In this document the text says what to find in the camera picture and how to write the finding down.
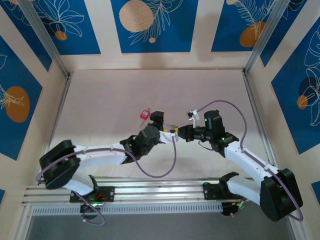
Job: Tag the brass padlock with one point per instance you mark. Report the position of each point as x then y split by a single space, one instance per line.
172 130

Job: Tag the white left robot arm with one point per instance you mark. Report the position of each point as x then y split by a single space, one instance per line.
100 156

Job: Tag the aluminium side rail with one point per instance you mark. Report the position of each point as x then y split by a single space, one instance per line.
250 90
56 125

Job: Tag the aluminium rail frame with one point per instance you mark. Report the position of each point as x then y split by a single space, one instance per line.
160 192

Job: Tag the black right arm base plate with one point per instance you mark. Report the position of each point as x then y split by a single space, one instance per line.
210 191

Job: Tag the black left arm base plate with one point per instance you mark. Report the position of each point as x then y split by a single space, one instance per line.
110 193

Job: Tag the aluminium corner post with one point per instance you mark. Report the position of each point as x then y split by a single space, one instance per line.
267 37
46 37

